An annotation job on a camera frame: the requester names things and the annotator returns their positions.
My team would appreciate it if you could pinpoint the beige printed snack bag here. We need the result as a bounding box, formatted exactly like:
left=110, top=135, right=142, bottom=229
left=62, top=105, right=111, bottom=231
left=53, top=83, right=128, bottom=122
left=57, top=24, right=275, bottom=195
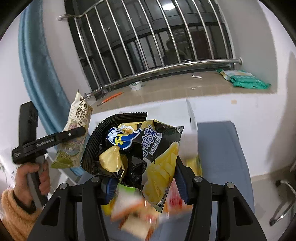
left=51, top=92, right=93, bottom=169

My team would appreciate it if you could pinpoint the clear cake snack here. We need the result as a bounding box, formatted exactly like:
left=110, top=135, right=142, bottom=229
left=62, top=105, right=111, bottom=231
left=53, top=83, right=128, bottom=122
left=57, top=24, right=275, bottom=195
left=110, top=184, right=159, bottom=240

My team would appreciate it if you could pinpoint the black potato chips bag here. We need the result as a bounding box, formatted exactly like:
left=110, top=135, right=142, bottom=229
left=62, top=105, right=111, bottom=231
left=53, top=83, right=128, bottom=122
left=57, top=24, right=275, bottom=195
left=81, top=113, right=184, bottom=212

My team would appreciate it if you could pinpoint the left hand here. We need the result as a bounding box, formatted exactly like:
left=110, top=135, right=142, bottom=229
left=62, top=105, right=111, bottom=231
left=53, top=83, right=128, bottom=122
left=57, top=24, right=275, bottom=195
left=14, top=161, right=51, bottom=208

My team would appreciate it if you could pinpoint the yellow snack packet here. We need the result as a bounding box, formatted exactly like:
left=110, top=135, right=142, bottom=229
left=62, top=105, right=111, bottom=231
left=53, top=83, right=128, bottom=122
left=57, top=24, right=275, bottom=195
left=185, top=156, right=203, bottom=177

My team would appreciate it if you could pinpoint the white cardboard box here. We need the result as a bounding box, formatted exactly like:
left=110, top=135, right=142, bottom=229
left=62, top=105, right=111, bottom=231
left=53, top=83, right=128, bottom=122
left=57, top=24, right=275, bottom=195
left=179, top=99, right=198, bottom=163

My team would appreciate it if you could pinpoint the blue curtain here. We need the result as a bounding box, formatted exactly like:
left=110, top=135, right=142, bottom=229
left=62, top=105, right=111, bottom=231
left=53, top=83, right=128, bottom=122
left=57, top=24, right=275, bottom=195
left=17, top=0, right=91, bottom=176

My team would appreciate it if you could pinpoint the blue grey table mat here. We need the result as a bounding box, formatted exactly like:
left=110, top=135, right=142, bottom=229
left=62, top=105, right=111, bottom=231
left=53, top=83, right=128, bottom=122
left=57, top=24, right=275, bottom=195
left=76, top=120, right=255, bottom=241

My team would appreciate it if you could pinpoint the orange fuzzy left sleeve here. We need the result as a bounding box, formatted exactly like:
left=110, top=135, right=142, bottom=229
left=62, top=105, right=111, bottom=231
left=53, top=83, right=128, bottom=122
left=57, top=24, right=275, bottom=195
left=1, top=189, right=42, bottom=240

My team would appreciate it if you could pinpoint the metal chair base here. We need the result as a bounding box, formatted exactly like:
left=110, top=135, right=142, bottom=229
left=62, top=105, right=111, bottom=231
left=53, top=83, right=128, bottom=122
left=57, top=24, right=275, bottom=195
left=269, top=180, right=295, bottom=226

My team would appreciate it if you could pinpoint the green wet wipes pack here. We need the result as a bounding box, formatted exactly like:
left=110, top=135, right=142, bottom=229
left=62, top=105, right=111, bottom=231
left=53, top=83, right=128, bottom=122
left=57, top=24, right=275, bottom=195
left=215, top=69, right=271, bottom=89

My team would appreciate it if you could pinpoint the steel window guard railing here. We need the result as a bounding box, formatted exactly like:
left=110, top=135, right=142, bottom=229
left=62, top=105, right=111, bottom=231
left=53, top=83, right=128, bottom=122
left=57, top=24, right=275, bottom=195
left=58, top=0, right=242, bottom=98

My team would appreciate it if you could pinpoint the orange handled tool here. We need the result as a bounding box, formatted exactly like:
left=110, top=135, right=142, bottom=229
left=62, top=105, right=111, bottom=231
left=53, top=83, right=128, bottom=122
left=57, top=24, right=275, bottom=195
left=98, top=91, right=124, bottom=106

